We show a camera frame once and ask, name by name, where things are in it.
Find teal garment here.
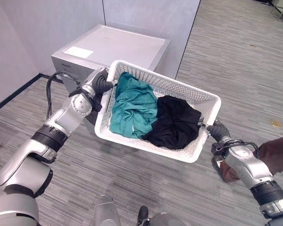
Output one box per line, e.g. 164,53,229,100
109,72,159,139

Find person's hand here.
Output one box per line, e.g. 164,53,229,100
219,161,239,184

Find silver robot left leg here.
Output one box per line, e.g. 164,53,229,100
94,196,121,226

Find white label sticker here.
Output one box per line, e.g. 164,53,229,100
63,46,94,59

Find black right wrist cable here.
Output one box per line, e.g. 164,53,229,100
211,139,259,176

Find metal rack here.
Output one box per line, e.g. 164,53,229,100
270,0,283,24

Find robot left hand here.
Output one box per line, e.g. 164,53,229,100
81,67,117,97

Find black garment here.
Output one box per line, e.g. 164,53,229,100
141,95,203,150

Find grey washing machine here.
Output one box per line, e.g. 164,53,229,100
50,24,171,92

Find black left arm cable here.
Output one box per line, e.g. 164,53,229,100
45,72,82,119

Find white perforated laundry basket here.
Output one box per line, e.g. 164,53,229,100
94,60,222,163

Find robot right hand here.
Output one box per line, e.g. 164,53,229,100
207,120,232,144

